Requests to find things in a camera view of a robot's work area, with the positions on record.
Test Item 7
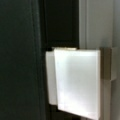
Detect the black grey storage box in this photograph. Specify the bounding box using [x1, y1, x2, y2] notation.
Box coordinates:
[0, 0, 120, 120]

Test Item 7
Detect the white tag on box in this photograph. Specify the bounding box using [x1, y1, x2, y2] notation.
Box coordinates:
[46, 48, 100, 120]

